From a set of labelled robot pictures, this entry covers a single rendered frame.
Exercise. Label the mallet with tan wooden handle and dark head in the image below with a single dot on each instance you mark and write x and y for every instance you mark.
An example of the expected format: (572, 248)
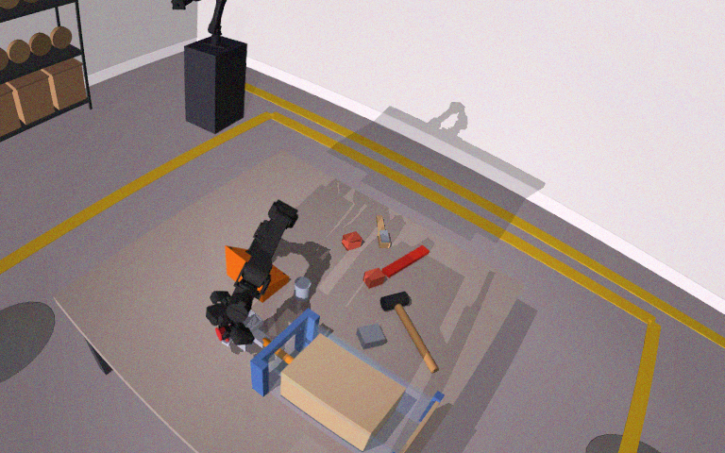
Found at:
(396, 301)

